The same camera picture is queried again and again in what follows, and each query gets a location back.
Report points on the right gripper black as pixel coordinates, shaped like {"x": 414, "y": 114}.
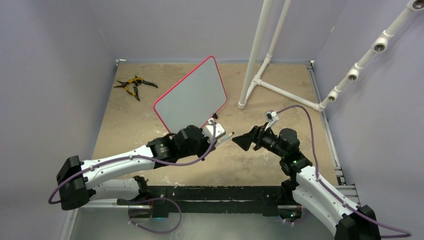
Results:
{"x": 257, "y": 133}

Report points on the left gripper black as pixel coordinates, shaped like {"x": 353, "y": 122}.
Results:
{"x": 207, "y": 145}

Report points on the black whiteboard marker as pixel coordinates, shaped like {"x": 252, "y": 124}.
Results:
{"x": 224, "y": 138}

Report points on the whiteboard with red frame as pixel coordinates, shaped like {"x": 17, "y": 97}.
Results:
{"x": 194, "y": 99}

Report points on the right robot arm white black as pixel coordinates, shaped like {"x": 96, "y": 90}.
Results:
{"x": 344, "y": 218}

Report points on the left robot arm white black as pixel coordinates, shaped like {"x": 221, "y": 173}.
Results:
{"x": 82, "y": 181}

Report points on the yellow black pliers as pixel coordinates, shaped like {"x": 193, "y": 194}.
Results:
{"x": 131, "y": 86}

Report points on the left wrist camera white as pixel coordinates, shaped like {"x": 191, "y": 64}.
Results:
{"x": 213, "y": 129}

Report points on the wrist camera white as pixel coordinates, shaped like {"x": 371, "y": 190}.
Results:
{"x": 213, "y": 129}
{"x": 272, "y": 119}

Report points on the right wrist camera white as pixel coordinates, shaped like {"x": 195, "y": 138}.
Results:
{"x": 272, "y": 119}

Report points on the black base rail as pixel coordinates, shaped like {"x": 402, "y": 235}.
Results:
{"x": 269, "y": 201}

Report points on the aluminium table frame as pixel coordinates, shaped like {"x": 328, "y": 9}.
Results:
{"x": 129, "y": 124}

